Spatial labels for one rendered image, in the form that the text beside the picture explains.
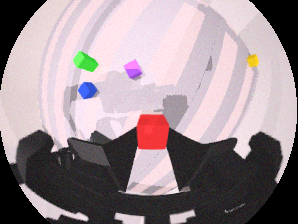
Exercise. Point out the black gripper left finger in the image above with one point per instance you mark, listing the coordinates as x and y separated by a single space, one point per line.
117 156

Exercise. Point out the green block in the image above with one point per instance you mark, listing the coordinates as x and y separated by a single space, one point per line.
92 65
82 60

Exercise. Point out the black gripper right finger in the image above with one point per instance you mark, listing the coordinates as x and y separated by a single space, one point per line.
188 157

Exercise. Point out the small yellow block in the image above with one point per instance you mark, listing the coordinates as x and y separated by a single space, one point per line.
253 60

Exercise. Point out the red block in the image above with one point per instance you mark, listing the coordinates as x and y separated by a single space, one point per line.
152 131

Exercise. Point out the blue block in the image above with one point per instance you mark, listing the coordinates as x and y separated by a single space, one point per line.
87 90

